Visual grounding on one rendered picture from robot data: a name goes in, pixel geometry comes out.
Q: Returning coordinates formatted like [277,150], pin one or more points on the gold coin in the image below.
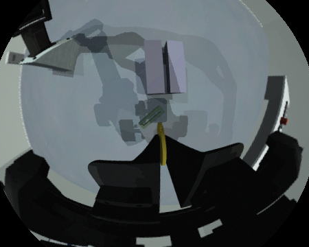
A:
[161,133]

